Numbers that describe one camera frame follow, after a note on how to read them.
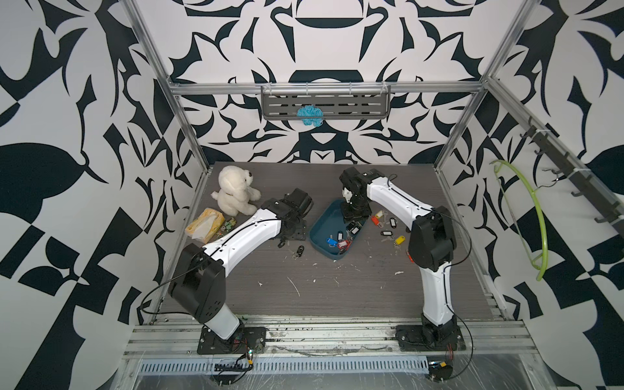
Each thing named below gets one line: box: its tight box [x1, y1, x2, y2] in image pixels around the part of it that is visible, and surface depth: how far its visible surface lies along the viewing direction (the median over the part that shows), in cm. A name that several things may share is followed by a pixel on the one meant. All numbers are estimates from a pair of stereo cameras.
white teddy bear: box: [210, 165, 261, 217], surface depth 93 cm
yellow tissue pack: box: [185, 208, 226, 244], surface depth 98 cm
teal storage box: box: [308, 198, 348, 260], surface depth 98 cm
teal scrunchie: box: [296, 104, 325, 127], surface depth 93 cm
